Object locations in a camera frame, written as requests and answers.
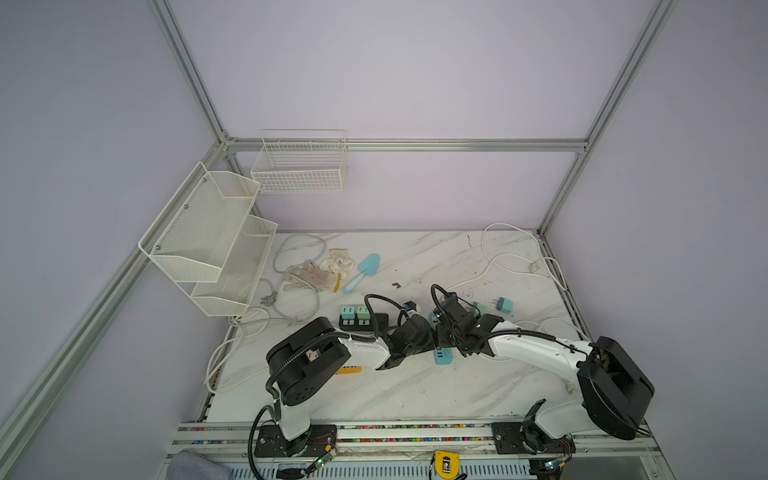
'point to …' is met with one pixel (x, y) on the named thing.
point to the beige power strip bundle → (323, 274)
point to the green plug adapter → (479, 309)
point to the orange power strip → (350, 369)
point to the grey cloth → (191, 465)
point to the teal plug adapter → (505, 305)
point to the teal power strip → (443, 356)
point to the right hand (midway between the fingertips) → (440, 332)
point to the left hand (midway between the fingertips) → (436, 340)
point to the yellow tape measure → (447, 464)
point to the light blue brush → (368, 265)
